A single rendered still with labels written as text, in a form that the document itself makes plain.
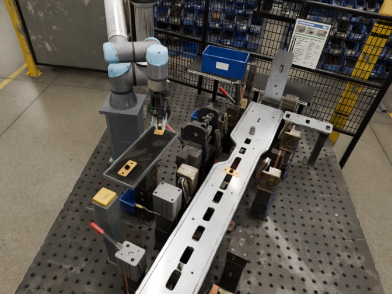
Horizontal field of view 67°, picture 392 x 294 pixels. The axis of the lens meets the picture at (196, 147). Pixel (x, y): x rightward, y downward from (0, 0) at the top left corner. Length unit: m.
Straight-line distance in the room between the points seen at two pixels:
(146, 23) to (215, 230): 0.97
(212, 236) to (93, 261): 0.60
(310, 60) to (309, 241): 1.15
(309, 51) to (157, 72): 1.28
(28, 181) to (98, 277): 1.65
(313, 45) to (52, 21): 2.97
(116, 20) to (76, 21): 2.67
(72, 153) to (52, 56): 1.59
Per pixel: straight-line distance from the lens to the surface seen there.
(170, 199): 1.15
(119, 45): 1.16
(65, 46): 4.11
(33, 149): 3.26
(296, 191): 1.86
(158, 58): 1.06
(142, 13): 1.47
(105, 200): 1.11
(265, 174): 1.42
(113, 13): 1.28
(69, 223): 1.66
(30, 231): 2.61
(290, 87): 2.14
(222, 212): 1.27
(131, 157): 1.25
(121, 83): 1.55
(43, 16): 4.08
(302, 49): 2.13
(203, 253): 1.16
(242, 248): 1.16
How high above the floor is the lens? 2.02
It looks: 42 degrees down
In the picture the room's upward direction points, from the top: 5 degrees clockwise
